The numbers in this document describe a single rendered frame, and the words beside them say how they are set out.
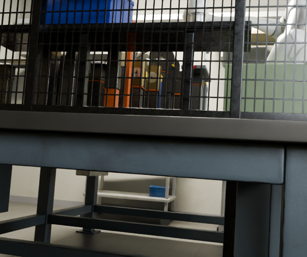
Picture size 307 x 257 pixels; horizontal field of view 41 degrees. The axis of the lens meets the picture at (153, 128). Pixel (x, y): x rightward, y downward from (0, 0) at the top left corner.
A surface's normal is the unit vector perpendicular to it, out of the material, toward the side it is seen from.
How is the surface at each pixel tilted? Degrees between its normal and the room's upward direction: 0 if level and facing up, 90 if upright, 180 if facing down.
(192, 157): 90
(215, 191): 90
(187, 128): 90
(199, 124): 90
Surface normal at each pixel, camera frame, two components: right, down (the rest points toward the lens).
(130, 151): -0.25, -0.10
